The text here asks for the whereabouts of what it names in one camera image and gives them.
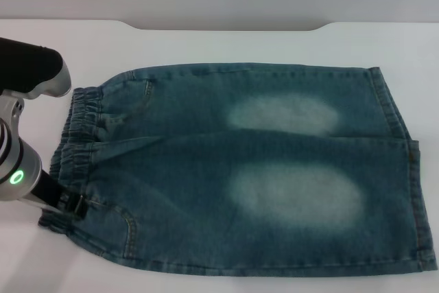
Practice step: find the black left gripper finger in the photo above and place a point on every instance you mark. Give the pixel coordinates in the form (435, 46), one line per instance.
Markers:
(76, 205)

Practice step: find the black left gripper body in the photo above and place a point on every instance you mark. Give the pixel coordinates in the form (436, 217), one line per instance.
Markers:
(48, 190)

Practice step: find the blue denim shorts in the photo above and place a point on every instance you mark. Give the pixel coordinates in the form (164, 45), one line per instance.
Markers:
(205, 176)

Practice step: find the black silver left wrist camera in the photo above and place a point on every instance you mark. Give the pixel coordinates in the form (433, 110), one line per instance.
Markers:
(31, 63)

